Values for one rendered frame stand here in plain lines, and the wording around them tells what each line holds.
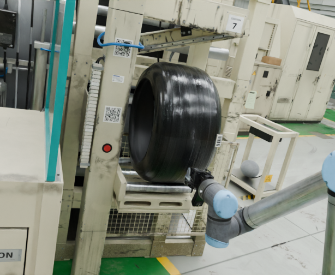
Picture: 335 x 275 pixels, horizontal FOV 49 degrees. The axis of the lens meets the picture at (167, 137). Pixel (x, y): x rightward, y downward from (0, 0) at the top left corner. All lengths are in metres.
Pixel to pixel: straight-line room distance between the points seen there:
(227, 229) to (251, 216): 0.11
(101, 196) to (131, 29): 0.78
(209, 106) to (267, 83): 4.90
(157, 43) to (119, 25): 0.50
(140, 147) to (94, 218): 0.46
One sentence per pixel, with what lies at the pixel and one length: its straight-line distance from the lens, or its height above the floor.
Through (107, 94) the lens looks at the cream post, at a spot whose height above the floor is 1.31.
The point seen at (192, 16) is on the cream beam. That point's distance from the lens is 1.94.
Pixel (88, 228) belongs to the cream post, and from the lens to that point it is 1.89.
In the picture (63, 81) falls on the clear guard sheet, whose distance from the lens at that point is 0.81.
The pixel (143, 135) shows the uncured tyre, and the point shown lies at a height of 1.03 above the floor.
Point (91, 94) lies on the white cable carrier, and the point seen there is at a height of 1.30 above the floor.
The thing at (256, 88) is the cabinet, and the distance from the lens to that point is 6.31.
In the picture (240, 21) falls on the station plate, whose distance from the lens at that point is 2.05.
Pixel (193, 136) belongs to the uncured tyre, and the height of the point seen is 1.22.
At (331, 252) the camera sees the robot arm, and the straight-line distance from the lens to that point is 1.11.
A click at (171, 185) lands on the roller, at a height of 0.92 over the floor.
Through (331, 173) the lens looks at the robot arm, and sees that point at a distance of 1.04.
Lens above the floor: 1.67
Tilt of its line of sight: 18 degrees down
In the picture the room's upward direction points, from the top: 12 degrees clockwise
